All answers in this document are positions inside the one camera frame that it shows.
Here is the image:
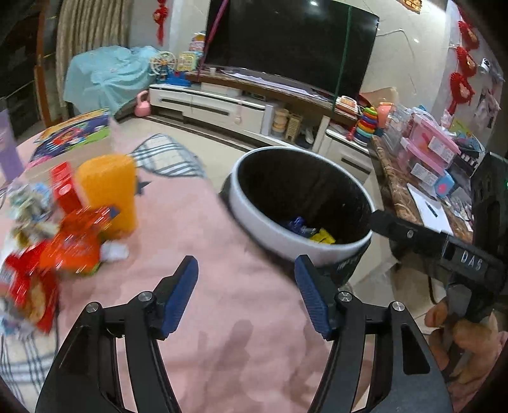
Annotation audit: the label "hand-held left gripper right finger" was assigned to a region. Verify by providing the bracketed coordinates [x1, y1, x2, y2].
[294, 254, 454, 413]

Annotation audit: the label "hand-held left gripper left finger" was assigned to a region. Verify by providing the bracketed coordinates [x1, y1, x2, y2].
[35, 256, 199, 413]

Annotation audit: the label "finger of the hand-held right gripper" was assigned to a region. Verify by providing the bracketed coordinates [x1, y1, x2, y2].
[368, 210, 448, 261]

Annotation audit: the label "white waste bin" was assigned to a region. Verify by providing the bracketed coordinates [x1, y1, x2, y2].
[218, 147, 378, 287]

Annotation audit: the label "black bin liner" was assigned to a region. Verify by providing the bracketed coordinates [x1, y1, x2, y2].
[218, 149, 376, 287]

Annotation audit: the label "red and white carton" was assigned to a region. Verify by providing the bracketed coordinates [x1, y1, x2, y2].
[50, 162, 85, 217]

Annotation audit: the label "pale wrapper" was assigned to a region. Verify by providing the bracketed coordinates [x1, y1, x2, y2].
[6, 182, 58, 241]

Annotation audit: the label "person's right hand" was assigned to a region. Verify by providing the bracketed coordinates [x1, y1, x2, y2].
[424, 297, 508, 413]

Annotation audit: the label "white paper sheet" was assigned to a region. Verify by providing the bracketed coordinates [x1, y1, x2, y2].
[407, 185, 454, 234]

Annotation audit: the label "marble side table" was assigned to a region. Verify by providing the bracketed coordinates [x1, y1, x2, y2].
[368, 135, 477, 261]

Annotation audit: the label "yellow wrapper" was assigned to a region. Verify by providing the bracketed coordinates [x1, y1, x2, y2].
[310, 228, 337, 245]

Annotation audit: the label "small blue box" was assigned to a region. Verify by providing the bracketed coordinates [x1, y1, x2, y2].
[434, 174, 456, 198]

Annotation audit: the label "blue wrapper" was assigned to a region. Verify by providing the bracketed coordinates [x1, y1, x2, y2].
[286, 216, 318, 239]

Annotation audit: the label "pink storage boxes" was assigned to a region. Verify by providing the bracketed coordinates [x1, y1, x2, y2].
[400, 114, 462, 176]

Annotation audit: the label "rainbow stacking rings toy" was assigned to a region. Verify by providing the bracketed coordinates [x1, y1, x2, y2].
[354, 106, 380, 146]

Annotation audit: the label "orange red snack packet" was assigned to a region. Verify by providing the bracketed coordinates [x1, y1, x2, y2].
[40, 206, 120, 275]

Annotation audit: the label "pink cup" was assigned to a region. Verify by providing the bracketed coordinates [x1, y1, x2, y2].
[377, 102, 394, 130]

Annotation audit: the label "orange cylinder container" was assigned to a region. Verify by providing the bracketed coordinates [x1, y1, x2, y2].
[75, 154, 139, 240]

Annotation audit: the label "wooden rack toy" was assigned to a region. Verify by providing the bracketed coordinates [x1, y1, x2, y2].
[286, 113, 303, 142]

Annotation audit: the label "red snack bag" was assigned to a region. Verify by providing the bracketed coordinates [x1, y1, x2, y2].
[0, 242, 61, 333]

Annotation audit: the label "green stick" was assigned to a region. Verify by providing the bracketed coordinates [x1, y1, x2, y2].
[332, 7, 353, 114]

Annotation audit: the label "white television cabinet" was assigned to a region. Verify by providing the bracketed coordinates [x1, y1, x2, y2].
[149, 71, 374, 172]

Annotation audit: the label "colourful picture book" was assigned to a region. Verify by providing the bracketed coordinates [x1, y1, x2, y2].
[31, 109, 112, 164]

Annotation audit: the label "purple tumbler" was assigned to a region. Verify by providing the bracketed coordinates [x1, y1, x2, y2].
[0, 109, 25, 180]

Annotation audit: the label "black flat television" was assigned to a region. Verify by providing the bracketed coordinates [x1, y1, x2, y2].
[203, 0, 380, 103]

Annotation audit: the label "toy ferris wheel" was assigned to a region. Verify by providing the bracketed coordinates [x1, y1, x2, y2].
[150, 51, 176, 82]

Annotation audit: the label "light blue cloth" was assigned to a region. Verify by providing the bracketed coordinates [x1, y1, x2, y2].
[63, 45, 169, 117]

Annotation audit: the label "colourful toy house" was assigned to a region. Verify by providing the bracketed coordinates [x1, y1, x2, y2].
[177, 51, 200, 74]

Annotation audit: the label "pink stick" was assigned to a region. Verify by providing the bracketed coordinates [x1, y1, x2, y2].
[200, 0, 230, 78]

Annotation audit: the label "red hanging knot decoration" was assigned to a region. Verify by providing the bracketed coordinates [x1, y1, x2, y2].
[156, 0, 168, 45]

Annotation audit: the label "beige curtain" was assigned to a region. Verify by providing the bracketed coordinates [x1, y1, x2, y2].
[56, 0, 132, 96]

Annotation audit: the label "red wall ornament string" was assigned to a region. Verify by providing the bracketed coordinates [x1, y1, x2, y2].
[448, 18, 478, 117]

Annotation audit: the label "wooden ring toy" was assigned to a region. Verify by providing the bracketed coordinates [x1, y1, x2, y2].
[273, 109, 289, 138]

